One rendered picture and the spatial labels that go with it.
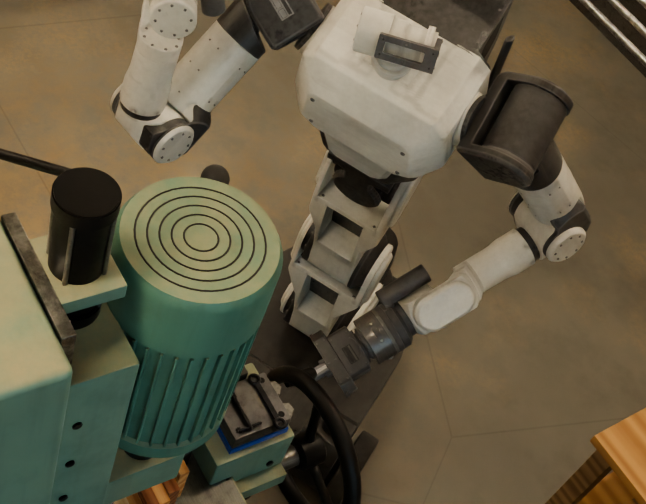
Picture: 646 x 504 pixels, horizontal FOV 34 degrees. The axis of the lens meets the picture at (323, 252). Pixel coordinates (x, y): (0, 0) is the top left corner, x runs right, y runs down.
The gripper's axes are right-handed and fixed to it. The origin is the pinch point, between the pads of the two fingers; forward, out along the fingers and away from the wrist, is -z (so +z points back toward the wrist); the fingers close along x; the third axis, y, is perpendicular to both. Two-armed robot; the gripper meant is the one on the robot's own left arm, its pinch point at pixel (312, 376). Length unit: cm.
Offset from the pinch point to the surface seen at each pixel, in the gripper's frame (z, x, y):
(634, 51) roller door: 172, 76, -206
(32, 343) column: -19, 0, 94
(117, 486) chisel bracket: -29, -6, 45
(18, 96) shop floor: -32, 137, -105
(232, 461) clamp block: -16.2, -9.0, 27.4
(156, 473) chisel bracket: -24.1, -7.1, 41.8
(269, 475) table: -13.6, -12.4, 16.3
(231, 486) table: -18.7, -11.5, 22.7
